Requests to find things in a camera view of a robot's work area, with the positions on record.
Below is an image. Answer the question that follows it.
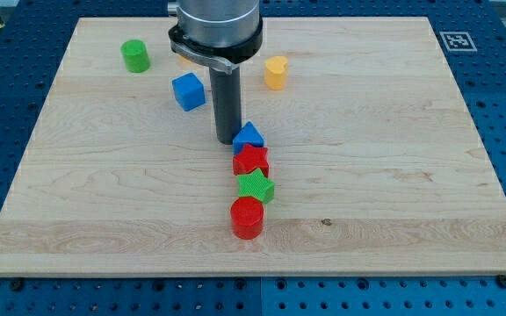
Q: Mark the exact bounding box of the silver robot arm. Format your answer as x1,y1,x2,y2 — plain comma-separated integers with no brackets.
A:
169,0,263,75

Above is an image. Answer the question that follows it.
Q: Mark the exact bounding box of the blue cube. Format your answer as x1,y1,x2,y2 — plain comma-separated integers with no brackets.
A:
171,73,206,111

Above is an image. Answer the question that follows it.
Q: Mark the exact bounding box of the red star block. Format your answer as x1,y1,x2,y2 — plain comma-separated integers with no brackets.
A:
232,143,270,177

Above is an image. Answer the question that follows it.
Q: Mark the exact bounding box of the blue triangle block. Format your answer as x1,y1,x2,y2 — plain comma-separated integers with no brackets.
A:
232,121,264,155

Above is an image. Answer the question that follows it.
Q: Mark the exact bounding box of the green star block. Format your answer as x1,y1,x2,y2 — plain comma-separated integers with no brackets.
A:
236,168,275,204

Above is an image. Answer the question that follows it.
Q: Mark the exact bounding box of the red cylinder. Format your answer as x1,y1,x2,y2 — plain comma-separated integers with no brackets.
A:
230,196,264,240

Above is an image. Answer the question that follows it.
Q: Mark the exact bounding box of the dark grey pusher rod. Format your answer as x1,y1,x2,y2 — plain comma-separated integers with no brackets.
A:
209,68,242,145

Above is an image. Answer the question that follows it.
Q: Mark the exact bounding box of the yellow heart block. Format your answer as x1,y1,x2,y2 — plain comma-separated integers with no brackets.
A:
264,55,288,90

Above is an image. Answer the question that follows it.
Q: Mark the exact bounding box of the wooden board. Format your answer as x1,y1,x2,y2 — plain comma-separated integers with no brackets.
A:
0,18,506,277

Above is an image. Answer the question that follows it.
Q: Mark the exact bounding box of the green cylinder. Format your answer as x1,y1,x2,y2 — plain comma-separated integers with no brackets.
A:
120,39,150,73

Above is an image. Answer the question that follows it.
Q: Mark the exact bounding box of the white fiducial marker tag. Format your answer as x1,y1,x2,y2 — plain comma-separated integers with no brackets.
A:
440,32,477,53

